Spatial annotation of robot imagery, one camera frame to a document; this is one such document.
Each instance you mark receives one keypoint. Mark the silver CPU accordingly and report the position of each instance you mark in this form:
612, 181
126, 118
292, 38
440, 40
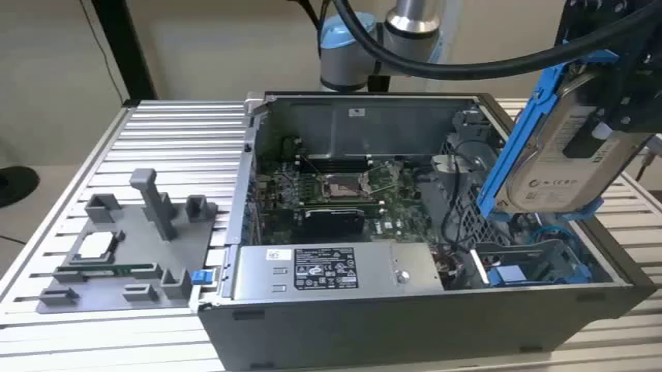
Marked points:
97, 246

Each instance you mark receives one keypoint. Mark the dark grey open PC case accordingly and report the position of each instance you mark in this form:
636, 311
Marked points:
392, 333

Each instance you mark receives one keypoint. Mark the CPU socket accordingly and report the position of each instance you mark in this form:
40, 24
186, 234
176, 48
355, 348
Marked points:
343, 188

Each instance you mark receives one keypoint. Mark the hard disk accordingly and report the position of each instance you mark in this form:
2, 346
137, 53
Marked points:
547, 178

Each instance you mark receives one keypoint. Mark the black graphics card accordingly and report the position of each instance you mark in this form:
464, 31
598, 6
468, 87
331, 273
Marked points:
331, 222

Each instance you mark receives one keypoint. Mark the perforated metal drive cage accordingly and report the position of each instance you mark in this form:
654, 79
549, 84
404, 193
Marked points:
464, 209

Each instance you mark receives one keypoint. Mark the green Dell motherboard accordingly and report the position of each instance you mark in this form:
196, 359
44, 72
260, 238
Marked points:
397, 209

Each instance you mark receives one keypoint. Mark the silver power supply unit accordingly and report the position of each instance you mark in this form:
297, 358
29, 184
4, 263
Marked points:
331, 271

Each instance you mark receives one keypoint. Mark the blue case latch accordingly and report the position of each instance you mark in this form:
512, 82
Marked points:
201, 277

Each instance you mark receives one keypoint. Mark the grey parts rack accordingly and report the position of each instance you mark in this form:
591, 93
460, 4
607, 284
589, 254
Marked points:
138, 248

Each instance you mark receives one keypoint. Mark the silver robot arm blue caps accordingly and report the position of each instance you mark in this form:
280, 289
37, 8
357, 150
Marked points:
340, 58

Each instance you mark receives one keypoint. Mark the black upright post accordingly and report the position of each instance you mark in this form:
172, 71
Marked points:
129, 50

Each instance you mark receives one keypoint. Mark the metal disk bay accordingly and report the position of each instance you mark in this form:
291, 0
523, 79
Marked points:
543, 255

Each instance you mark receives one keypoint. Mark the blue plastic bay guide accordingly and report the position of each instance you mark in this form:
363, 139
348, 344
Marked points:
505, 276

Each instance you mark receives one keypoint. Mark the black round stand base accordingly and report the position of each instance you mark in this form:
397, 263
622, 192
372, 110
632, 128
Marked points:
17, 186

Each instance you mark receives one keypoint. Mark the green RAM stick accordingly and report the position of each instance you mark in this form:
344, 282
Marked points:
336, 202
118, 267

